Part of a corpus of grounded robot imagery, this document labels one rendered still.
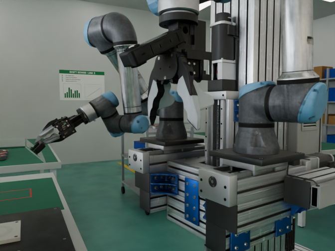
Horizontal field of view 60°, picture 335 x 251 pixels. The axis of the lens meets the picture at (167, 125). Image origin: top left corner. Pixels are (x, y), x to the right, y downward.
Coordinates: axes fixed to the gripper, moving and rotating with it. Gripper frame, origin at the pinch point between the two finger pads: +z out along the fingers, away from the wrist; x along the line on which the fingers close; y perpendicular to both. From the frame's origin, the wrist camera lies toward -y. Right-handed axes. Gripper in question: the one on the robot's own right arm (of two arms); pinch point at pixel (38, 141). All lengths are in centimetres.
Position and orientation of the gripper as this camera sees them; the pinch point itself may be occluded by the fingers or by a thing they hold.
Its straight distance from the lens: 125.9
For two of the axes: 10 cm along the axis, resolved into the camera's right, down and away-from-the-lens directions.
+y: 4.3, 0.6, -9.0
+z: -7.8, 5.2, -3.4
